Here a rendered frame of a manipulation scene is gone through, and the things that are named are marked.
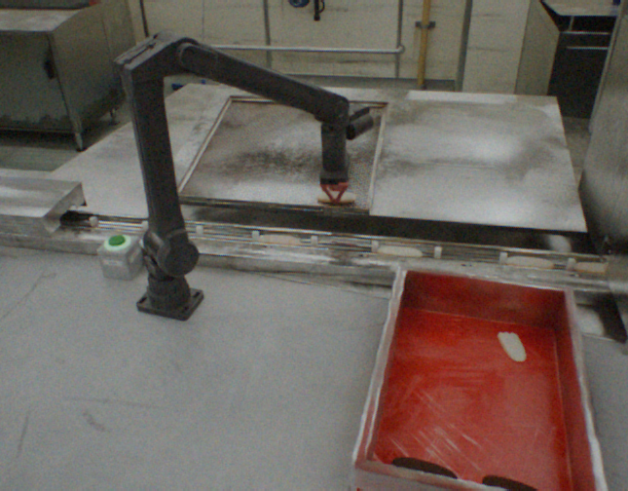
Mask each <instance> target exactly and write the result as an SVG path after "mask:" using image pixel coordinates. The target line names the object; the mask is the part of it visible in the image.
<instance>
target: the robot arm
mask: <svg viewBox="0 0 628 491"><path fill-rule="evenodd" d="M114 64H115V70H116V74H119V75H120V76H121V78H122V83H123V87H124V90H125V92H126V95H127V99H128V104H129V113H130V117H131V123H132V128H133V134H134V139H135V144H136V151H137V156H138V161H139V166H140V172H141V177H142V182H143V188H144V193H145V199H147V205H148V212H149V216H147V221H148V226H149V228H148V230H147V231H145V232H144V234H143V237H142V245H143V248H144V249H145V251H147V252H148V256H145V257H143V258H144V262H145V266H147V270H148V272H149V277H148V282H149V285H147V292H145V293H144V294H143V295H142V296H141V297H140V299H139V300H138V301H137V302H136V308H137V311H139V312H144V313H149V314H154V315H158V317H163V318H167V319H173V320H177V321H187V320H188V319H189V318H190V317H191V316H192V314H193V312H194V311H195V310H196V308H197V307H199V306H200V305H201V303H202V302H203V300H204V294H203V290H202V289H199V288H193V287H189V284H188V283H187V280H186V278H185V276H186V275H188V274H189V273H191V272H192V271H193V270H194V269H195V266H196V265H197V263H198V260H200V251H199V250H198V249H197V248H196V246H195V245H194V243H193V242H192V241H191V240H190V239H189V238H188V232H186V225H185V219H184V216H183V213H182V210H181V205H180V201H179V194H178V187H177V181H176V174H175V166H174V161H173V154H172V148H171V140H169V134H168V127H167V119H166V108H165V99H164V87H165V83H164V78H165V77H170V76H174V75H179V74H184V73H191V74H193V75H196V76H198V77H201V78H204V79H207V80H211V81H212V82H213V81H214V82H217V83H221V84H224V85H227V86H230V87H233V88H236V89H239V90H242V91H245V92H249V93H252V94H257V95H260V96H262V97H265V98H268V99H272V100H273V101H276V102H278V103H281V104H284V105H287V106H290V107H293V108H297V109H300V110H303V111H305V112H308V113H311V114H314V118H315V119H316V120H318V121H320V122H323V123H322V125H321V145H322V161H321V167H319V176H318V183H319V187H321V188H322V189H323V191H324V192H325V193H326V194H327V196H328V198H329V200H330V201H331V203H332V204H338V203H339V201H340V200H341V198H342V195H343V193H345V192H346V190H347V189H348V187H349V179H350V169H351V162H350V153H347V139H348V140H354V139H355V138H357V137H359V136H361V135H363V134H365V133H367V132H370V131H372V130H373V129H374V119H373V116H372V114H371V113H370V108H369V107H366V106H363V105H361V104H358V103H356V104H353V105H351V106H350V101H349V99H348V98H347V97H346V96H344V95H340V94H336V93H334V92H331V91H329V90H326V89H324V88H322V87H318V86H316V85H312V84H310V83H307V82H305V81H302V80H299V79H296V78H293V77H290V75H288V74H285V73H282V72H280V71H277V70H274V69H272V68H269V67H267V66H264V65H261V64H259V63H256V62H254V61H251V60H248V59H246V58H242V57H238V56H235V55H233V54H230V53H227V52H225V51H223V50H220V49H216V48H213V46H211V45H208V44H207V43H204V42H201V41H199V40H196V39H193V38H190V37H188V36H185V35H183V34H180V33H178V32H175V31H173V30H170V29H164V30H160V31H159V32H157V33H153V34H152V35H150V36H149V37H147V38H146V39H144V40H143V42H141V43H140V44H138V45H137V46H134V47H133V48H131V49H130V50H128V51H127V52H125V53H124V54H122V55H121V56H119V57H117V58H115V60H114ZM328 187H331V188H332V190H333V191H339V193H338V195H337V198H336V199H334V198H333V195H332V193H331V191H330V190H329V188H328Z"/></svg>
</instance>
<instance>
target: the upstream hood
mask: <svg viewBox="0 0 628 491"><path fill-rule="evenodd" d="M82 188H83V186H82V182H80V181H67V180H53V179H41V178H28V177H13V176H1V175H0V232H1V233H12V234H22V235H32V236H43V237H48V236H49V235H50V234H51V233H52V232H53V231H54V230H55V229H56V228H57V227H58V226H60V225H61V223H60V220H58V218H59V217H61V216H62V215H63V214H65V213H66V212H67V211H68V210H69V209H70V208H71V207H72V206H75V208H76V209H77V208H78V207H79V206H81V207H86V206H87V204H86V200H85V197H84V192H83V189H82Z"/></svg>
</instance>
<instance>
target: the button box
mask: <svg viewBox="0 0 628 491"><path fill-rule="evenodd" d="M112 236H115V234H111V235H110V236H109V237H108V238H107V239H106V240H108V239H109V238H110V237H112ZM128 237H129V238H130V243H129V245H128V246H127V247H125V248H123V249H118V250H109V249H107V248H106V247H105V242H106V240H105V241H104V242H103V245H102V246H101V247H100V248H99V249H98V250H97V255H98V258H99V262H100V265H101V270H102V273H103V277H104V278H109V279H118V280H129V281H131V280H132V279H133V278H134V276H135V275H136V274H137V272H138V271H139V270H140V268H141V266H142V265H143V263H144V258H143V257H145V256H147V252H144V251H141V247H140V242H139V239H138V237H137V236H128Z"/></svg>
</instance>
